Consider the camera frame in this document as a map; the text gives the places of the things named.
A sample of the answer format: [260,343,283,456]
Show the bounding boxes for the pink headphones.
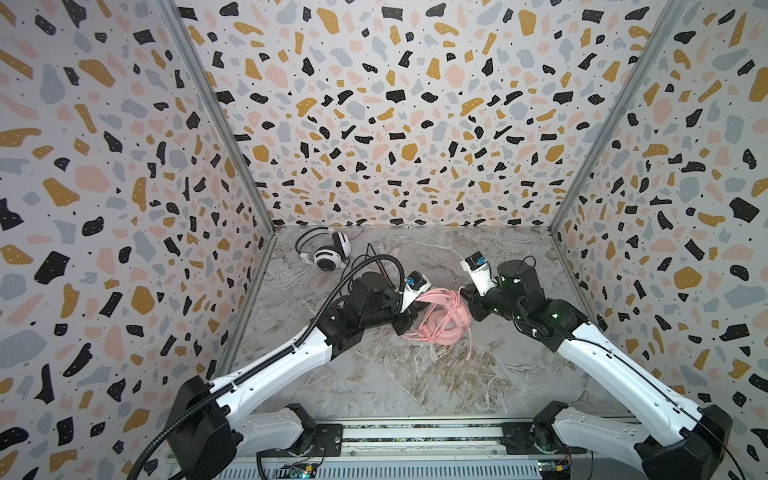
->
[403,287,473,346]

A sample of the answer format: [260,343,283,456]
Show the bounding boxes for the white black headphones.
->
[294,227,352,272]

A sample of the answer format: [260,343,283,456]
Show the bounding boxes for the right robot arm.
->
[461,252,733,479]

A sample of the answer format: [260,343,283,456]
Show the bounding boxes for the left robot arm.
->
[166,271,431,479]

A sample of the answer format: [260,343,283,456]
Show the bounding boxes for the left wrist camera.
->
[400,271,431,313]

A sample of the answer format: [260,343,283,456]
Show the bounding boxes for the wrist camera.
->
[461,251,497,297]
[400,271,431,313]

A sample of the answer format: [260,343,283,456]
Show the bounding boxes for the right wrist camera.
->
[461,251,497,297]

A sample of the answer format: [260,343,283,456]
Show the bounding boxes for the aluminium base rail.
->
[218,417,643,479]

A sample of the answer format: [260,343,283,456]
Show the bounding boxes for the right aluminium corner post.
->
[548,0,691,235]

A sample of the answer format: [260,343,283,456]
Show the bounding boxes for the aluminium corner post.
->
[152,0,277,235]
[548,0,691,235]

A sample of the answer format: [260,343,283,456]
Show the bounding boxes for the left aluminium corner post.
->
[152,0,277,235]

